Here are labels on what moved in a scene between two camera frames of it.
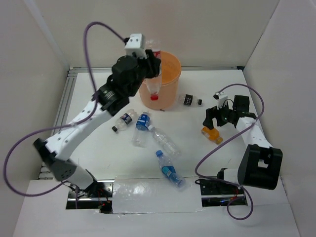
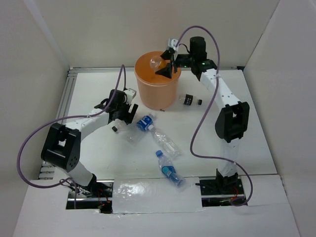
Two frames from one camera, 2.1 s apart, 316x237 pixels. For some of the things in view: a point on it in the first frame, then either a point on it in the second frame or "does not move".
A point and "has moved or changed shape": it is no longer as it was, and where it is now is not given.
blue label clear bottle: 140,135 has moved or changed shape
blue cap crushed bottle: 168,169 does not move
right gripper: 214,112 → 167,71
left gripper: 152,64 → 131,114
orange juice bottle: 213,135 has moved or changed shape
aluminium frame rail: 62,108 does not move
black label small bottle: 190,99 does not move
